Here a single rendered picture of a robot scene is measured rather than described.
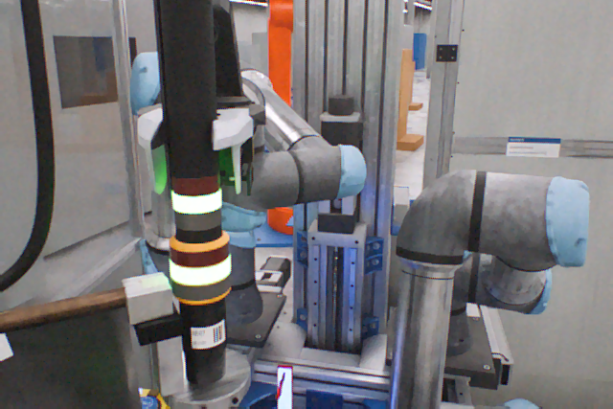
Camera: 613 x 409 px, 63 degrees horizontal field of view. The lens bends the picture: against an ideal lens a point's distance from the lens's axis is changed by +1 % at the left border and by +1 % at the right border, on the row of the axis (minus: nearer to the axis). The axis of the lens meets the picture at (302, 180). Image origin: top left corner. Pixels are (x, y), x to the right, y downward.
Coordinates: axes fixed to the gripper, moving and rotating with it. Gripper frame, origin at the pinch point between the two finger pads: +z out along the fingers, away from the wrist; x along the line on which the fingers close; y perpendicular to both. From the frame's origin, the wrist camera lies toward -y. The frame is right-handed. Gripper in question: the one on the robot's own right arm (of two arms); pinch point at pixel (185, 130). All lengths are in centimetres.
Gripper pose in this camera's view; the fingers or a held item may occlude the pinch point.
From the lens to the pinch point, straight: 33.7
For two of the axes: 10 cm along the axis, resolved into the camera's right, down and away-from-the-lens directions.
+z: 0.3, 2.6, -9.6
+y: 0.0, 9.6, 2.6
